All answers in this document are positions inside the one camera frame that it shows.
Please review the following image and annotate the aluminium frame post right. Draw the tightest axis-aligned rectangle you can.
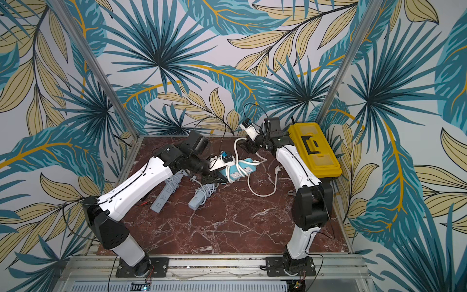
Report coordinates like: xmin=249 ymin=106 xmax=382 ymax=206
xmin=314 ymin=0 xmax=383 ymax=124

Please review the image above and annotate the teal power strip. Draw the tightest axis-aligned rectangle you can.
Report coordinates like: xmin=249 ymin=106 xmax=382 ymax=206
xmin=221 ymin=158 xmax=260 ymax=183

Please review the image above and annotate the aluminium frame post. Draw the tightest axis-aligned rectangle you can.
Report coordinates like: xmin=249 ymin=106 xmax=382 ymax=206
xmin=314 ymin=0 xmax=383 ymax=124
xmin=49 ymin=0 xmax=139 ymax=140

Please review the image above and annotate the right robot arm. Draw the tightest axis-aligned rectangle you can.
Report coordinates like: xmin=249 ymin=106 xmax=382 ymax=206
xmin=240 ymin=118 xmax=333 ymax=265

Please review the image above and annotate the aluminium frame post left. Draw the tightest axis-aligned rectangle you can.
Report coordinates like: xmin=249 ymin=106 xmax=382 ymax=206
xmin=49 ymin=0 xmax=139 ymax=140

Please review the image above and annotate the short strip grey cord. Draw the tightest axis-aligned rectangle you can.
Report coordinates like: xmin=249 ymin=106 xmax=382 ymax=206
xmin=195 ymin=178 xmax=220 ymax=203

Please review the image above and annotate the grey power strip cord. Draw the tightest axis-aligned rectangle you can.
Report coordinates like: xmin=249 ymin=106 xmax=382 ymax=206
xmin=165 ymin=169 xmax=203 ymax=189

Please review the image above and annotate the yellow black toolbox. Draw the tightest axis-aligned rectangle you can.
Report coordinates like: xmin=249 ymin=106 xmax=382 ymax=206
xmin=288 ymin=122 xmax=342 ymax=179

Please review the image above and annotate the short grey power strip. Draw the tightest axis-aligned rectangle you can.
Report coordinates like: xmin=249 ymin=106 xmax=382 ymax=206
xmin=189 ymin=184 xmax=215 ymax=210

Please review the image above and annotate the cream power strip cord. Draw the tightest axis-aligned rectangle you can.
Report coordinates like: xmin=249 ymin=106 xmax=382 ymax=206
xmin=227 ymin=136 xmax=283 ymax=198

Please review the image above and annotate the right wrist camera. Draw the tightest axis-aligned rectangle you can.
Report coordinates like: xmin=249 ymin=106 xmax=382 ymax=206
xmin=240 ymin=118 xmax=260 ymax=141

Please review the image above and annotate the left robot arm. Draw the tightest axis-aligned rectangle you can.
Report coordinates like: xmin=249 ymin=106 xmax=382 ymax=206
xmin=81 ymin=131 xmax=229 ymax=270

